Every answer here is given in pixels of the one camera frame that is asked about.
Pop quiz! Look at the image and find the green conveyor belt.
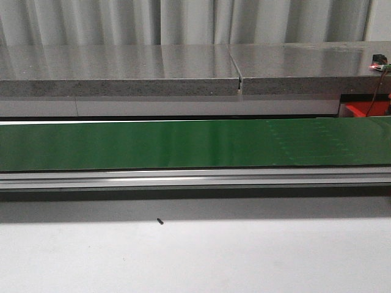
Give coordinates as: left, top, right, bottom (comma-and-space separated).
1, 117, 390, 172

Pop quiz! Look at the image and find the red and black wire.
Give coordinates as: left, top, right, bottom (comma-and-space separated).
366, 68, 390, 118

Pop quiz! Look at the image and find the grey granite counter slab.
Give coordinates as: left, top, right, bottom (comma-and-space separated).
1, 42, 390, 97

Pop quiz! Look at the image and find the small green circuit board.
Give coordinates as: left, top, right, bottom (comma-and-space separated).
370, 54, 391, 71

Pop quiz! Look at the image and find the grey curtain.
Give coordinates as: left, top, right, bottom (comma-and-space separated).
1, 1, 390, 46

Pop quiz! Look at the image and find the red tray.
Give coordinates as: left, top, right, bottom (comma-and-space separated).
346, 101, 390, 117

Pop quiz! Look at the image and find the aluminium conveyor frame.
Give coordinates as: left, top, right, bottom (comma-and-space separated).
1, 166, 390, 191

